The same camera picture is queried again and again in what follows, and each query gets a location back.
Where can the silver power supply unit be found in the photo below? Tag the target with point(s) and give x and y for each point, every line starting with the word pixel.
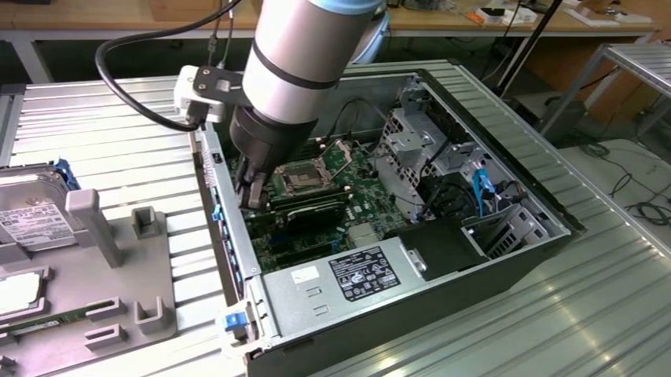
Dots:
pixel 315 298

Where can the metal socket cover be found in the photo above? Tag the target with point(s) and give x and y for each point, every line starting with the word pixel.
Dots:
pixel 338 155

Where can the green RAM stick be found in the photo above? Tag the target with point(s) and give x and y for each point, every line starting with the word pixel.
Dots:
pixel 52 320

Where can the silver CPU chip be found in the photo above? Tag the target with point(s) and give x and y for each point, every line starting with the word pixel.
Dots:
pixel 17 292

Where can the long black expansion slot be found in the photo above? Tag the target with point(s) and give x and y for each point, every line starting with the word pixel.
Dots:
pixel 307 259
pixel 304 250

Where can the white flat package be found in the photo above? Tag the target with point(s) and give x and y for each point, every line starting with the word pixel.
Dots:
pixel 592 17

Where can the blue slot retention clip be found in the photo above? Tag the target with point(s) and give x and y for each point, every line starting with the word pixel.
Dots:
pixel 216 212

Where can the small orange box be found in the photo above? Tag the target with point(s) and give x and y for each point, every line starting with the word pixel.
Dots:
pixel 476 16

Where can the brown wooden cabinet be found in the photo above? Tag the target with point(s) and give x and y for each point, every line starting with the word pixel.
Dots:
pixel 566 59

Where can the green motherboard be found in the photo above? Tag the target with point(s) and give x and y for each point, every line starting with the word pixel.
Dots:
pixel 367 188

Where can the silver chipset heatsink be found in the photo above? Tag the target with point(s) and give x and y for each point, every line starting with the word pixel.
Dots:
pixel 364 232

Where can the white flat box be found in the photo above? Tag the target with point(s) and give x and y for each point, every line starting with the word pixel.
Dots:
pixel 519 17

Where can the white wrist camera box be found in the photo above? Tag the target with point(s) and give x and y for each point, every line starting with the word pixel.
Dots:
pixel 183 80

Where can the aluminium frame table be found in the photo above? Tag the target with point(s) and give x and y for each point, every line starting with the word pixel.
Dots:
pixel 644 63

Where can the green graphics card black fan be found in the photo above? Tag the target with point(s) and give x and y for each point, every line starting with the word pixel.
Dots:
pixel 315 220

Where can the black slanted pole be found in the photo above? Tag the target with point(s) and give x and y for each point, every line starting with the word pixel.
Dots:
pixel 528 43

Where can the blue case latch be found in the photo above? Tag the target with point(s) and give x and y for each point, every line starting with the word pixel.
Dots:
pixel 234 321

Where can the silver disk bay cage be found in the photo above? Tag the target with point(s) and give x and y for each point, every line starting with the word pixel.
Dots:
pixel 406 141

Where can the wooden desk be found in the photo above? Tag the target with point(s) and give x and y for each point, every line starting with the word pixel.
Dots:
pixel 104 15

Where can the black chassis intrusion switch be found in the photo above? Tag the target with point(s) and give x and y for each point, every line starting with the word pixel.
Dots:
pixel 215 157

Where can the black silver PC case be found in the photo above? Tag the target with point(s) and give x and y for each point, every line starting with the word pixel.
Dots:
pixel 419 314

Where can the small black box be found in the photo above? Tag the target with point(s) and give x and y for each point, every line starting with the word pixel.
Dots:
pixel 492 12

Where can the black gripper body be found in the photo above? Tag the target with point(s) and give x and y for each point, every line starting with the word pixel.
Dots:
pixel 272 141

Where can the grey parts rack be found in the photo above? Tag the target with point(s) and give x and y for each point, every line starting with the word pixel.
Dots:
pixel 79 282

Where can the vented metal disk bay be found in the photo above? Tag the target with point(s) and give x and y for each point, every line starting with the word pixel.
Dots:
pixel 524 228

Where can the black RAM slot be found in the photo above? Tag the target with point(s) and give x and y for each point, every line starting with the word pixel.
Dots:
pixel 338 191
pixel 347 201
pixel 335 187
pixel 340 195

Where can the hard disk with blue carrier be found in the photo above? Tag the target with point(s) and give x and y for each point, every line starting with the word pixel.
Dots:
pixel 31 220

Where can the CPU socket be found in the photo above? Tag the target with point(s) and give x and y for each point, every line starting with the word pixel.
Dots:
pixel 307 178

